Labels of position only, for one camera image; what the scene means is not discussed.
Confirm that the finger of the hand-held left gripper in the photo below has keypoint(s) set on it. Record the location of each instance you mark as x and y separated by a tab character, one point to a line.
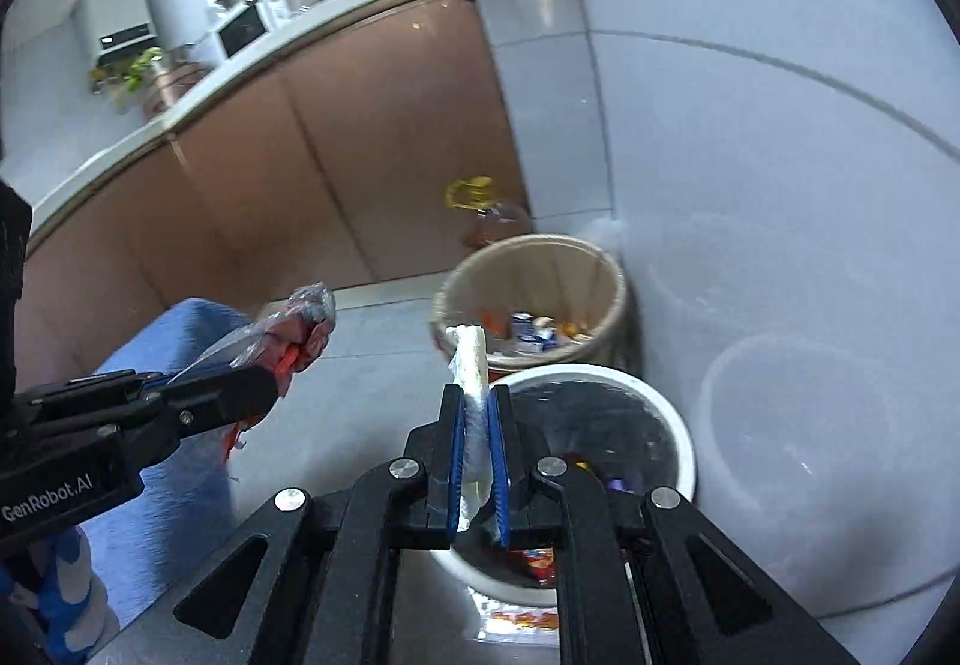
217	402
97	391

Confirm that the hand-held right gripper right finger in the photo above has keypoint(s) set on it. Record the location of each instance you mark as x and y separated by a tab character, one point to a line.
499	470

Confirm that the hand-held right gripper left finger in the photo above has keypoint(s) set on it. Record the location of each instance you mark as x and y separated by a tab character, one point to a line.
452	470

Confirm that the white tissue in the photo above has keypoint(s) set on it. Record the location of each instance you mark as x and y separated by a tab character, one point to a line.
472	365

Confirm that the white trash bin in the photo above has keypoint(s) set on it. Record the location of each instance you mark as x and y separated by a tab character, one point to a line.
600	410

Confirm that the clear plastic wrapper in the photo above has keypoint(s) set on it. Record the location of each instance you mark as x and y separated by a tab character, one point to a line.
307	320

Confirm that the beige trash bin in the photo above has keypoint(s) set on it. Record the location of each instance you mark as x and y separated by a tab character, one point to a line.
611	290

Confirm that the red snack wrapper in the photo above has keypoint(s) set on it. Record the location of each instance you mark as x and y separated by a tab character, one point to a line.
540	564

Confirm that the blue mat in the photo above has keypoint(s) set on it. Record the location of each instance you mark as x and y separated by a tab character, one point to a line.
165	507

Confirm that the small blue white carton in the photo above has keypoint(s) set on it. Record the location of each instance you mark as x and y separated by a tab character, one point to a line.
534	333

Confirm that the brown kitchen cabinet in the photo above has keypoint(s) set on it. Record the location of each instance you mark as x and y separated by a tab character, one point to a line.
300	170

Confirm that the yellow plastic bag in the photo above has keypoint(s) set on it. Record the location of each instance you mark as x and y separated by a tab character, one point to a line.
471	192

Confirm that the green potted plant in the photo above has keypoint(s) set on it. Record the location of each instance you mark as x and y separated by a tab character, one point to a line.
131	71

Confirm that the white range hood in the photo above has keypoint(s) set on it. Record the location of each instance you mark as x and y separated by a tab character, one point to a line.
126	41

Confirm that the white microwave oven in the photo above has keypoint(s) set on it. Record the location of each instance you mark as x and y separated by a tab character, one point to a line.
241	32

